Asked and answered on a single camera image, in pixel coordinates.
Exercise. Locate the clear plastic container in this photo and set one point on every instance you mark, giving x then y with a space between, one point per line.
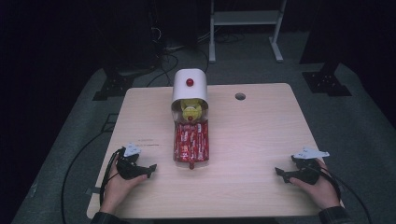
204 112

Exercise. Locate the person's left hand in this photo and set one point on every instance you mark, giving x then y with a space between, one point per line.
116 189

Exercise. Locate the black stand base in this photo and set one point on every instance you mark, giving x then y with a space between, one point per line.
113 87
327 82

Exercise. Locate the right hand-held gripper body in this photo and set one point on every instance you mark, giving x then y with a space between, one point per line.
306 175

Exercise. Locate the person's right hand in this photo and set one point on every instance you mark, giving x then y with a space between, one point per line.
325 191

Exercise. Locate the yellow toy figure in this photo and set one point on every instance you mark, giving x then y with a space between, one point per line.
190 110

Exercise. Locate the white metal stand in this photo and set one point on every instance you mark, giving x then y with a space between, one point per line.
246 18

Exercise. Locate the bundle of red sausage packets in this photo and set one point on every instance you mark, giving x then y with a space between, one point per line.
191 143

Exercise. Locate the single red sausage stick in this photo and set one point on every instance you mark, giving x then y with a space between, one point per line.
191 165

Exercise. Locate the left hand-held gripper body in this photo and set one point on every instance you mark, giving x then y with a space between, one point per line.
127 169

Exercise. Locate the white lid with red knob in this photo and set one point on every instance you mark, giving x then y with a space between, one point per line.
190 88

